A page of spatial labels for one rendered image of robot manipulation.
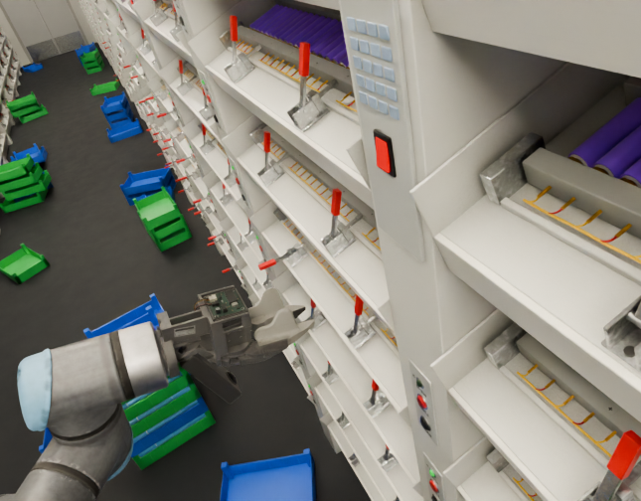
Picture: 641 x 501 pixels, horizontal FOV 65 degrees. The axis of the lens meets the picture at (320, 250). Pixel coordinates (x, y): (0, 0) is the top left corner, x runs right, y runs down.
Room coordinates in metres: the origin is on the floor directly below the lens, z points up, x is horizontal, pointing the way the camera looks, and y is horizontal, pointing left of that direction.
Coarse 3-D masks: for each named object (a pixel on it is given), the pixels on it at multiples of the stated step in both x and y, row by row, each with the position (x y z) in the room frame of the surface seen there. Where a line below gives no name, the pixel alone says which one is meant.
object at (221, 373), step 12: (192, 360) 0.49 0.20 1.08; (204, 360) 0.50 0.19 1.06; (192, 372) 0.48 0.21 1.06; (204, 372) 0.49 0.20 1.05; (216, 372) 0.49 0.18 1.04; (228, 372) 0.52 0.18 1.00; (204, 384) 0.48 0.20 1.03; (216, 384) 0.49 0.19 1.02; (228, 384) 0.49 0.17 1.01; (228, 396) 0.49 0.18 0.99
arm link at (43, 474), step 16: (48, 464) 0.40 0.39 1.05; (32, 480) 0.39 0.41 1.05; (48, 480) 0.38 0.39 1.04; (64, 480) 0.38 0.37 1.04; (80, 480) 0.39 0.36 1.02; (0, 496) 0.39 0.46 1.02; (16, 496) 0.37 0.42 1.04; (32, 496) 0.37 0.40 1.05; (48, 496) 0.36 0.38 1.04; (64, 496) 0.37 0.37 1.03; (80, 496) 0.37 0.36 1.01; (96, 496) 0.39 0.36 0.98
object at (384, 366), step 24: (264, 216) 0.98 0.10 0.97; (288, 240) 0.90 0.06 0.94; (288, 264) 0.83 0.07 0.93; (312, 264) 0.79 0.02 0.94; (312, 288) 0.73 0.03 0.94; (336, 288) 0.70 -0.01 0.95; (336, 312) 0.65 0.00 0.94; (360, 360) 0.54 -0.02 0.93; (384, 360) 0.52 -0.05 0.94; (384, 384) 0.48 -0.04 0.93
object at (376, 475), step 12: (312, 384) 0.97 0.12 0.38; (324, 384) 0.97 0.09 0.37; (324, 396) 0.94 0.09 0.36; (336, 408) 0.88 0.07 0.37; (336, 420) 0.85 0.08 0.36; (348, 420) 0.82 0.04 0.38; (348, 432) 0.80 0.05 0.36; (360, 444) 0.76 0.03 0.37; (360, 456) 0.73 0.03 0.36; (372, 468) 0.69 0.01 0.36; (372, 480) 0.66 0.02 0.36; (384, 480) 0.65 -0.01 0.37; (384, 492) 0.62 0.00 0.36
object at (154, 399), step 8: (184, 376) 1.22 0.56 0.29; (176, 384) 1.21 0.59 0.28; (184, 384) 1.22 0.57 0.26; (160, 392) 1.19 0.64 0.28; (168, 392) 1.20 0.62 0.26; (176, 392) 1.21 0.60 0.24; (144, 400) 1.17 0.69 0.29; (152, 400) 1.17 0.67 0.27; (160, 400) 1.18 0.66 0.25; (128, 408) 1.14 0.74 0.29; (136, 408) 1.15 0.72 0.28; (144, 408) 1.16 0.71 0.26; (128, 416) 1.14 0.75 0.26; (136, 416) 1.15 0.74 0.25
